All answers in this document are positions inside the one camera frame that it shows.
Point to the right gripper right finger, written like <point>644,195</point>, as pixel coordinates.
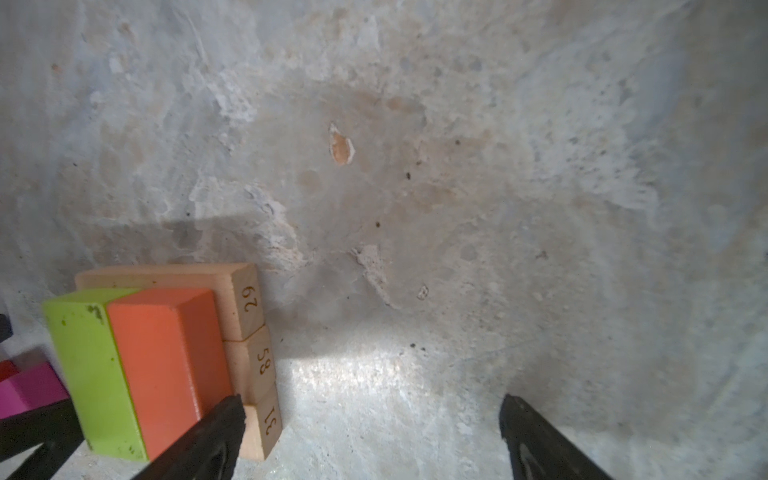
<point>537,449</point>

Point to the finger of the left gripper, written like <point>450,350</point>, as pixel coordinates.
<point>53,432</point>

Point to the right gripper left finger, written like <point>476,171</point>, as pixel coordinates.
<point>208,450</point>

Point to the natural wood long block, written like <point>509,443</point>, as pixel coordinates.
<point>263,427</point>

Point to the red wood block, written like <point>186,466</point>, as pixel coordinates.
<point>7,370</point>

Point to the green wood block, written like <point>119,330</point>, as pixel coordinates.
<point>85,346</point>

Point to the orange wood block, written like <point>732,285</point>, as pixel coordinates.
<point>172,354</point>

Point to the magenta wood cube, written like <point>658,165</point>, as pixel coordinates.
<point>30,389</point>

